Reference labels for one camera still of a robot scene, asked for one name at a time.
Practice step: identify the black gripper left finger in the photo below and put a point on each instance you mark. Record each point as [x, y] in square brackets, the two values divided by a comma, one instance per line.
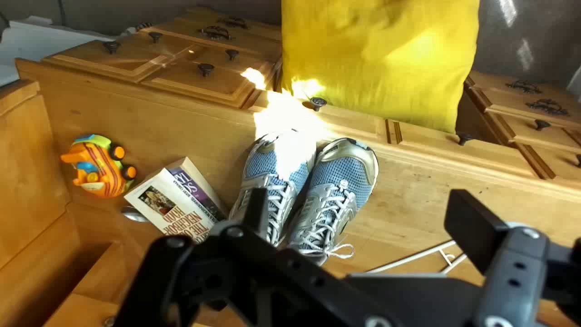
[182, 283]

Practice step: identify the white paperback book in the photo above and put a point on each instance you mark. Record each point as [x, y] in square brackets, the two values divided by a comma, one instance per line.
[160, 201]

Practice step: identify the yellow pillow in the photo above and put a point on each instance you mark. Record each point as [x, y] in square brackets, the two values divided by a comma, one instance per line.
[382, 54]

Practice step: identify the blue grey mesh sneaker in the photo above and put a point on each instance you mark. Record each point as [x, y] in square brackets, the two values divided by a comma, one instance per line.
[336, 187]
[274, 181]

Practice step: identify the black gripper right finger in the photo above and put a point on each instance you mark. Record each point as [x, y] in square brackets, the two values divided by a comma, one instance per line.
[514, 272]

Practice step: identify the orange toy car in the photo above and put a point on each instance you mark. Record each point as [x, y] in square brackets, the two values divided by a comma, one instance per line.
[97, 165]

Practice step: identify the wooden roll-top desk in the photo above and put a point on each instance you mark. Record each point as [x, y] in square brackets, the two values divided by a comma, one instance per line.
[182, 72]

